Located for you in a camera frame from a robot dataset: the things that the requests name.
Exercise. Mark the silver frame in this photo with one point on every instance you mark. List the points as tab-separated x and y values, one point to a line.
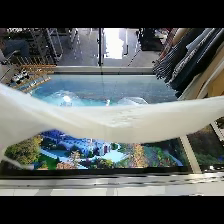
100	182

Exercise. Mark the white garment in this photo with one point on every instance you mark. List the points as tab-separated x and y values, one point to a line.
110	120

